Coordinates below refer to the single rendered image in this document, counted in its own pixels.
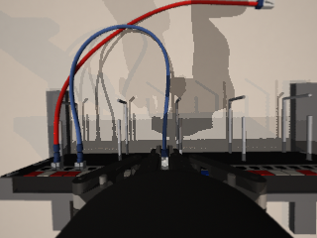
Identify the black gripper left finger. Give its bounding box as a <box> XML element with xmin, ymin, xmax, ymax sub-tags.
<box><xmin>72</xmin><ymin>146</ymin><xmax>161</xmax><ymax>215</ymax></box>

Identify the red cable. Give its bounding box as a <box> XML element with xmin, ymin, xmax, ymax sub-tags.
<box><xmin>53</xmin><ymin>0</ymin><xmax>258</xmax><ymax>152</ymax></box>

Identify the white cable plug with dark blue collar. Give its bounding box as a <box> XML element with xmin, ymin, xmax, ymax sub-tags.
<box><xmin>255</xmin><ymin>0</ymin><xmax>275</xmax><ymax>10</ymax></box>

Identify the blue patch cord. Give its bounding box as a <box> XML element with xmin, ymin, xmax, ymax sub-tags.
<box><xmin>69</xmin><ymin>25</ymin><xmax>170</xmax><ymax>152</ymax></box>

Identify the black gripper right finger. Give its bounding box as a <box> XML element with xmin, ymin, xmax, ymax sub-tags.
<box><xmin>167</xmin><ymin>145</ymin><xmax>266</xmax><ymax>211</ymax></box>

